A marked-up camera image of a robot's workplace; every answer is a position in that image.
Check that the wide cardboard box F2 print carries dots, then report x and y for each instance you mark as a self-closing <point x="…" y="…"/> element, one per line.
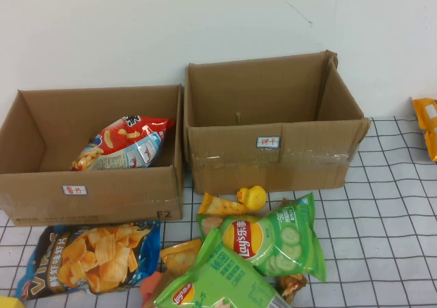
<point x="112" y="192"/>

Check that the red shrimp stick snack bag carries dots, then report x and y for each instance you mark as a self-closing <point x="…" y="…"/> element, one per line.
<point x="136" y="140"/>

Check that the small yellow cracker packet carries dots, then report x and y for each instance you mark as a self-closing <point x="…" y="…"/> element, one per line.
<point x="179" y="256"/>

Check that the white label red writing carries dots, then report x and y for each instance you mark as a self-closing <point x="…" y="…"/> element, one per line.
<point x="268" y="142"/>
<point x="74" y="190"/>

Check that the tall taped cardboard box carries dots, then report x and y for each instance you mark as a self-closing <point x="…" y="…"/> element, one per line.
<point x="239" y="168"/>

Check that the small orange snack packet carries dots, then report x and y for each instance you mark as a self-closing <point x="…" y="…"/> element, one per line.
<point x="218" y="205"/>

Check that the orange foam cube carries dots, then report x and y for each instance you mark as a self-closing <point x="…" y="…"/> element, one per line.
<point x="150" y="284"/>

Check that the green Lay's barcode chips bag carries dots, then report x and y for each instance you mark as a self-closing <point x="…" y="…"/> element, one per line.
<point x="222" y="280"/>

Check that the orange yellow snack bag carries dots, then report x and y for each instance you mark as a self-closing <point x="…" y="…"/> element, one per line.
<point x="426" y="123"/>

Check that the yellow foam block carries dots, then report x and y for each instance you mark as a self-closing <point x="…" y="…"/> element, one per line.
<point x="10" y="303"/>

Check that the yellow rubber duck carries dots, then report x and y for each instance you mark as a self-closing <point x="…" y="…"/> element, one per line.
<point x="254" y="197"/>

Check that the blue shrimp chips bag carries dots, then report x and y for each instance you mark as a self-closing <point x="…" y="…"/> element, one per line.
<point x="99" y="256"/>

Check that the green Lay's cucumber chips bag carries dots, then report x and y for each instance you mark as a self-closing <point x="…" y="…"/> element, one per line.
<point x="283" y="239"/>

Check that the brown gold snack packet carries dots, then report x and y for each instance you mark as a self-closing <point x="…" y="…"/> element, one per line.
<point x="292" y="285"/>

